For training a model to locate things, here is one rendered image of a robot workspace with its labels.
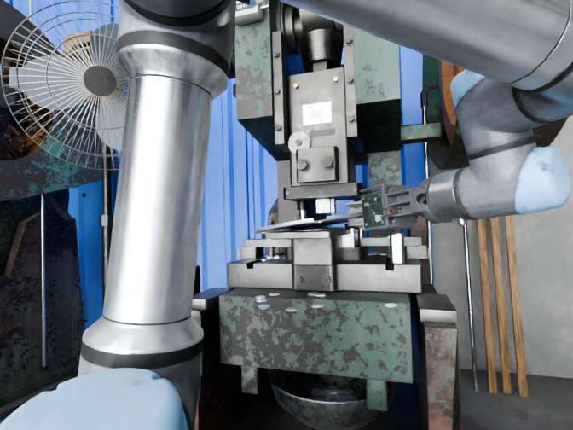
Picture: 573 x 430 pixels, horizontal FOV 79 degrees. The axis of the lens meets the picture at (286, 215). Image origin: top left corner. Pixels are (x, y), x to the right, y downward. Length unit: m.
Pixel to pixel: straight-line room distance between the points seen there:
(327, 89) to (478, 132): 0.49
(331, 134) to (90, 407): 0.73
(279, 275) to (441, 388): 0.39
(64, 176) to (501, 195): 1.78
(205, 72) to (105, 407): 0.29
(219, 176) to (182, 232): 1.99
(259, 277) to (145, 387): 0.57
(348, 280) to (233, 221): 1.55
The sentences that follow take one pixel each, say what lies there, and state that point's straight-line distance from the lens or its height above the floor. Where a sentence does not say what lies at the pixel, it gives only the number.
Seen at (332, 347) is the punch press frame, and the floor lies 0.55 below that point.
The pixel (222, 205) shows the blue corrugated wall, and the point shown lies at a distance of 2.31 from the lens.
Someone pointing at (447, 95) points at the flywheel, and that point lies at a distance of 1.24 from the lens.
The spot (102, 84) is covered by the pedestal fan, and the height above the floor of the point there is 1.28.
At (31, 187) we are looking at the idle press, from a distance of 1.84.
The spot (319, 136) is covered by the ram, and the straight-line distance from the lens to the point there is 0.87.
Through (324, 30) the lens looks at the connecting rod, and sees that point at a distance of 1.00.
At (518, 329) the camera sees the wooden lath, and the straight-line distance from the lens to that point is 1.97.
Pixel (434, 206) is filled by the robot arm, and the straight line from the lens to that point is 0.54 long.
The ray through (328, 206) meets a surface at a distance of 0.90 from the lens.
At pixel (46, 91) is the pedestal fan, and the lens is 1.46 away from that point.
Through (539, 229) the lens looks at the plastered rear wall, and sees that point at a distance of 2.17.
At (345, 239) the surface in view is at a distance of 0.87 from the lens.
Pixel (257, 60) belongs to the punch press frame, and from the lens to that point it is 0.94.
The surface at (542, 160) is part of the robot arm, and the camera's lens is 0.49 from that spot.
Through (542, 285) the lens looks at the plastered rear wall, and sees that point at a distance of 2.20.
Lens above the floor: 0.79
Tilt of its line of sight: 2 degrees up
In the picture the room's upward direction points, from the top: 2 degrees counter-clockwise
